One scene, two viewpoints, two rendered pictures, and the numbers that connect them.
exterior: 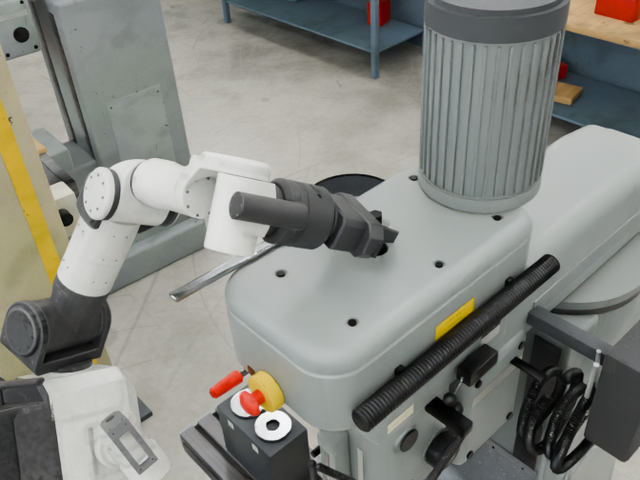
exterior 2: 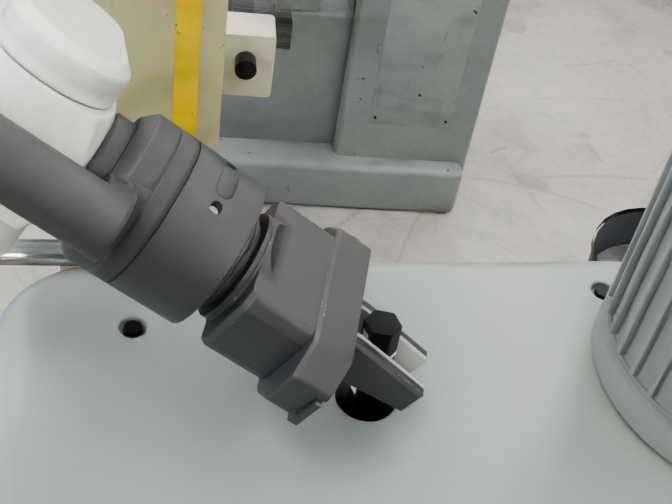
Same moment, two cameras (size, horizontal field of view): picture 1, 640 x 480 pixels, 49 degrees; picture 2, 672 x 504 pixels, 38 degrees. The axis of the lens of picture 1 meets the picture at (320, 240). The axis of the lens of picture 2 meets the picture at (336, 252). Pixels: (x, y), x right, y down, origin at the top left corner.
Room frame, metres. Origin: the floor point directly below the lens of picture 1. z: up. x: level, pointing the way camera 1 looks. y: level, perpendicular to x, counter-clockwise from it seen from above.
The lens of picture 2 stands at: (0.45, -0.21, 2.34)
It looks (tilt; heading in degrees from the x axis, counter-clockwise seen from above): 41 degrees down; 25
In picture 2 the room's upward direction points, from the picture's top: 10 degrees clockwise
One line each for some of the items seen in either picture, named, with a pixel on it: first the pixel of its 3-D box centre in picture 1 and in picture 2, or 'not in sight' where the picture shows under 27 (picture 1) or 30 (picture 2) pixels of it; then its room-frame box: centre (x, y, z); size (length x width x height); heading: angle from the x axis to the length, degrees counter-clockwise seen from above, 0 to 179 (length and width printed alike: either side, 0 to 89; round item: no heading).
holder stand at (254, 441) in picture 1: (264, 438); not in sight; (1.13, 0.18, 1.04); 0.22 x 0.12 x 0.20; 40
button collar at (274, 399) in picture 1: (266, 391); not in sight; (0.67, 0.09, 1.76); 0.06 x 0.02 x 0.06; 41
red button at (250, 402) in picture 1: (252, 401); not in sight; (0.65, 0.11, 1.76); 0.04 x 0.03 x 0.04; 41
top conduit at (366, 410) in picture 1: (464, 331); not in sight; (0.73, -0.20, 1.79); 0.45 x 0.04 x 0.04; 131
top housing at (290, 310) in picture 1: (382, 283); (369, 473); (0.83, -0.09, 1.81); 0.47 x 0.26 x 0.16; 131
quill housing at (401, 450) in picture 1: (379, 424); not in sight; (0.82, -0.09, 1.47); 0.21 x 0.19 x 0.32; 41
